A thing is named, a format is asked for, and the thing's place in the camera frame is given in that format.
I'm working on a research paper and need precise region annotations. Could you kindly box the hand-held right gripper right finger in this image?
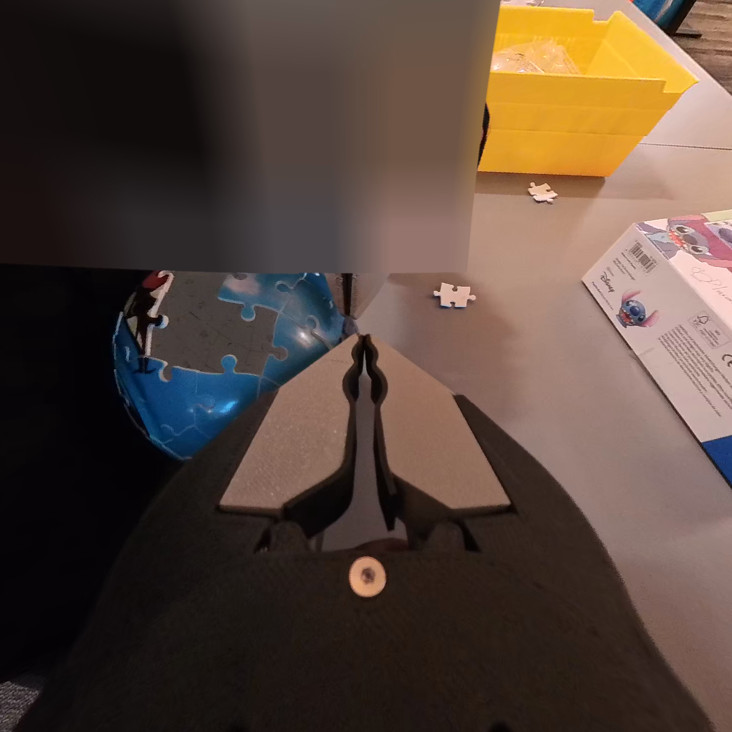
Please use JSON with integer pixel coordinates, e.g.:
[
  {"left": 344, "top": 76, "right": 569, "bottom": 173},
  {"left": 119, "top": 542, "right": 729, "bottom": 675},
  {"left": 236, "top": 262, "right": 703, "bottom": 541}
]
[{"left": 364, "top": 334, "right": 511, "bottom": 550}]

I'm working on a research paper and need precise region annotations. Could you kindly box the clear plastic bag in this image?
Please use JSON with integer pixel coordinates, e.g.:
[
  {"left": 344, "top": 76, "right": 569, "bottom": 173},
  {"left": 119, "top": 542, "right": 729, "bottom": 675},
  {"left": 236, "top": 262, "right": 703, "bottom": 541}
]
[{"left": 492, "top": 31, "right": 584, "bottom": 75}]

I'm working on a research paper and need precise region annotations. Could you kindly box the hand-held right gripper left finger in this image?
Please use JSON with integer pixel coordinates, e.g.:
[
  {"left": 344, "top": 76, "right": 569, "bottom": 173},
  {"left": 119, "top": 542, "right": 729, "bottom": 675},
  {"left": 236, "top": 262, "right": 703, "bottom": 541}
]
[{"left": 218, "top": 333, "right": 367, "bottom": 539}]

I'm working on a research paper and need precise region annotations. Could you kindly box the cartoon puzzle box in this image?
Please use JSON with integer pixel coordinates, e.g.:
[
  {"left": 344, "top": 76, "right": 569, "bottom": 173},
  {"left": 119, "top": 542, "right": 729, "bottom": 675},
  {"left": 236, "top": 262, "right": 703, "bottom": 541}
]
[{"left": 581, "top": 209, "right": 732, "bottom": 490}]

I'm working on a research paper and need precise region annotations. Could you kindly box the blue puzzle ball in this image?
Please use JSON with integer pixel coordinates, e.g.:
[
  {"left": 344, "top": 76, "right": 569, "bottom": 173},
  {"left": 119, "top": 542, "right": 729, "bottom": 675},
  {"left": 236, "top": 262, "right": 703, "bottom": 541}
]
[{"left": 112, "top": 270, "right": 350, "bottom": 463}]

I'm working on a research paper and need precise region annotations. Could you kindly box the yellow plastic bin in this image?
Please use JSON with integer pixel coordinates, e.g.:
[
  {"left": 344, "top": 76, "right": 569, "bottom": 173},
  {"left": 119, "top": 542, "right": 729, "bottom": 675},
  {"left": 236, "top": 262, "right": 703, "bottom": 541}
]
[{"left": 477, "top": 3, "right": 700, "bottom": 178}]

